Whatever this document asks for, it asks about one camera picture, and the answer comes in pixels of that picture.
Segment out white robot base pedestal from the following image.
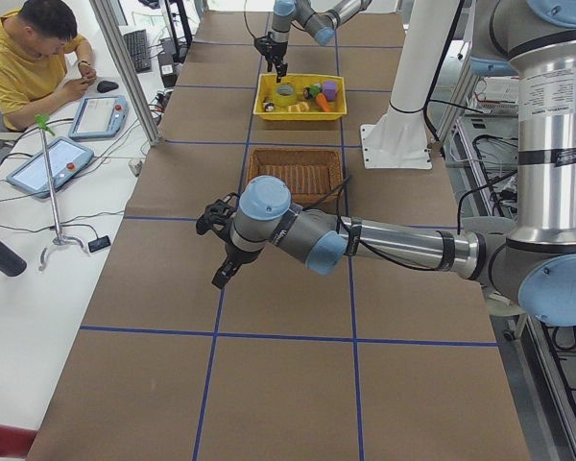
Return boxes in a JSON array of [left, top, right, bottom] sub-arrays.
[[361, 0, 463, 170]]

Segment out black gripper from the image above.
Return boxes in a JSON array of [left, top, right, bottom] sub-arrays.
[[262, 40, 288, 83], [212, 241, 264, 289]]

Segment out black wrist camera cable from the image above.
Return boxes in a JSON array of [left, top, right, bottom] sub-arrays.
[[242, 0, 265, 42]]

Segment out purple foam cube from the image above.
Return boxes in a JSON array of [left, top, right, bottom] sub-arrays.
[[322, 80, 338, 102]]

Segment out orange toy carrot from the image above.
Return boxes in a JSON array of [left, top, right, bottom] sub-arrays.
[[315, 93, 332, 112]]

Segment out yellow wicker basket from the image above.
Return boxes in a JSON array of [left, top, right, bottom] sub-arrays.
[[252, 73, 348, 121]]

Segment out small black adapter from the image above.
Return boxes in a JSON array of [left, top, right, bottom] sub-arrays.
[[87, 235, 111, 253]]

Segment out near teach pendant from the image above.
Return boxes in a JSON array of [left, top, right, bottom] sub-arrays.
[[6, 137, 93, 199]]

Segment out brown paper table mat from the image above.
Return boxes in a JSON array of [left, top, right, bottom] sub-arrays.
[[30, 12, 530, 460]]

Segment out man in yellow shirt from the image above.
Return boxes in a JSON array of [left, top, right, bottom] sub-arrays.
[[0, 0, 97, 132]]

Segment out yellow tape roll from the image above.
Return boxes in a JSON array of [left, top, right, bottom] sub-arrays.
[[273, 84, 298, 107]]

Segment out black computer mouse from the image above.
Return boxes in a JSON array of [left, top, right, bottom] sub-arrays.
[[96, 81, 119, 94]]

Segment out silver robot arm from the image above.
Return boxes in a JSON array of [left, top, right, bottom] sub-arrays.
[[197, 1, 576, 327], [253, 0, 371, 83]]

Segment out black keyboard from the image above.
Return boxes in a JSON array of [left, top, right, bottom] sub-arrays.
[[122, 30, 152, 73]]

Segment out far teach pendant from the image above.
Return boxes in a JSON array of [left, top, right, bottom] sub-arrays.
[[68, 95, 129, 141]]

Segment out black water bottle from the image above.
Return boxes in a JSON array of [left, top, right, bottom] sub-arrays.
[[0, 240, 27, 277]]

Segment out aluminium frame post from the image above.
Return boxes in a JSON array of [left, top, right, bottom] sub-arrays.
[[90, 0, 160, 147]]

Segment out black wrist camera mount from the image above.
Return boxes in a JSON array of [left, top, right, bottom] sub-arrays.
[[253, 36, 273, 59]]

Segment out teach pendant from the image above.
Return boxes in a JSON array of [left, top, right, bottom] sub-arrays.
[[6, 137, 93, 199], [68, 95, 129, 141]]

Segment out toy croissant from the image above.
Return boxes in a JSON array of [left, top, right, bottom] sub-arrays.
[[286, 101, 311, 113]]

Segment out brown wicker basket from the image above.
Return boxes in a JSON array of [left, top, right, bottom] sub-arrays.
[[246, 147, 344, 206]]

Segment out metal stand with green clip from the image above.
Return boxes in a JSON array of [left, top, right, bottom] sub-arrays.
[[35, 114, 88, 272]]

